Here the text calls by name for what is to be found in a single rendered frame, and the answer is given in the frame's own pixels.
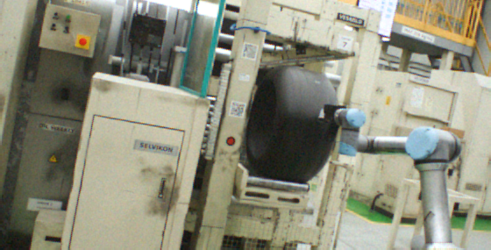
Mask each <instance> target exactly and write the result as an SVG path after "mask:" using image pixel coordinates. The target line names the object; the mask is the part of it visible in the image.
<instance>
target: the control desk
mask: <svg viewBox="0 0 491 250"><path fill-rule="evenodd" d="M209 108H210V100H209V99H207V98H201V97H199V96H196V95H193V94H191V93H189V92H187V91H185V90H183V89H180V88H177V89H176V88H173V87H168V86H164V85H159V84H155V83H150V82H142V81H139V80H134V79H130V78H125V77H123V78H121V77H117V76H113V75H106V74H101V73H96V74H95V75H94V76H93V77H92V80H91V84H90V89H89V97H88V102H87V106H86V111H85V116H84V120H83V124H82V137H81V142H80V146H79V151H78V155H77V159H76V163H75V172H74V177H73V181H72V186H71V190H70V195H69V199H68V207H67V216H66V222H65V225H64V230H63V234H62V239H61V243H60V250H180V248H181V241H182V237H183V233H184V224H185V219H186V215H187V212H188V207H189V205H188V203H189V200H190V196H191V192H192V188H193V183H194V179H195V174H196V168H197V163H198V159H199V154H200V150H201V145H202V142H203V134H204V129H205V125H206V122H207V117H208V113H209Z"/></svg>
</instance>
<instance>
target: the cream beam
mask: <svg viewBox="0 0 491 250"><path fill-rule="evenodd" d="M267 29H268V30H269V31H270V32H271V34H270V35H267V34H266V39H269V40H272V41H275V42H280V43H283V44H287V45H291V46H295V45H301V46H307V47H308V48H311V49H315V50H317V51H321V52H325V53H328V54H335V55H339V56H353V52H354V48H355V46H354V44H355V40H356V36H357V32H355V31H352V30H348V29H345V28H342V27H338V26H335V25H329V24H326V23H322V22H318V21H315V20H313V19H309V18H303V17H299V16H296V15H293V14H289V13H286V12H282V11H277V10H273V9H271V11H270V14H269V23H268V27H267ZM339 34H343V35H346V36H350V37H353V43H352V50H351V51H347V50H344V49H339V48H337V45H338V38H339Z"/></svg>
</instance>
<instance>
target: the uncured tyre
mask: <svg viewBox="0 0 491 250"><path fill-rule="evenodd" d="M315 80H318V81H320V84H318V83H315ZM325 104H331V105H336V106H338V98H337V95H336V92H335V90H334V88H333V87H332V85H331V83H330V81H329V79H328V78H327V77H326V76H325V75H322V74H320V73H319V72H317V71H309V70H306V69H301V68H295V67H290V66H278V67H276V68H274V69H271V70H270V71H269V72H267V73H266V74H265V75H264V77H263V78H262V80H261V82H260V84H259V86H258V88H257V90H256V92H255V95H254V98H253V102H252V106H251V109H250V113H249V118H248V122H247V128H246V154H247V159H248V162H249V164H250V166H251V167H252V169H253V170H254V172H255V173H256V175H263V176H269V177H273V178H279V179H285V180H290V181H296V182H308V181H310V180H311V179H312V178H313V177H315V176H316V175H317V174H318V173H319V172H320V171H321V170H322V169H323V168H324V166H325V164H326V163H327V161H328V160H329V158H330V155H331V152H332V149H333V147H334V143H335V140H336V137H335V139H334V141H333V142H330V141H324V138H323V136H324V132H325V129H326V127H327V125H328V123H325V122H319V121H318V118H319V114H320V111H321V110H322V109H323V111H324V105H325Z"/></svg>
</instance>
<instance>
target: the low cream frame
mask: <svg viewBox="0 0 491 250"><path fill-rule="evenodd" d="M409 186H410V187H413V188H416V189H419V190H420V182H419V181H417V180H410V179H405V178H402V185H401V188H400V193H399V196H398V200H397V204H396V207H395V215H394V218H393V222H392V226H391V230H390V234H389V237H388V244H387V248H386V250H421V249H422V247H423V246H424V245H425V235H423V234H421V230H422V227H423V208H422V199H421V191H420V192H419V196H418V199H419V200H421V203H420V206H419V210H418V214H417V218H416V225H415V229H414V231H413V236H412V238H411V240H410V243H409V248H403V247H395V240H396V236H397V233H398V229H399V225H400V221H401V217H402V210H403V206H404V203H405V199H406V196H407V192H408V187H409ZM447 194H448V202H449V210H450V218H451V217H452V211H457V210H458V208H459V203H464V204H470V207H469V211H468V214H467V218H466V224H465V228H464V231H463V236H462V240H461V243H460V246H459V248H463V249H466V250H467V249H468V246H469V242H470V238H471V235H472V230H473V221H474V217H475V214H476V211H477V207H478V203H479V199H477V198H474V197H471V196H467V195H465V194H462V193H459V192H458V191H455V190H449V189H447Z"/></svg>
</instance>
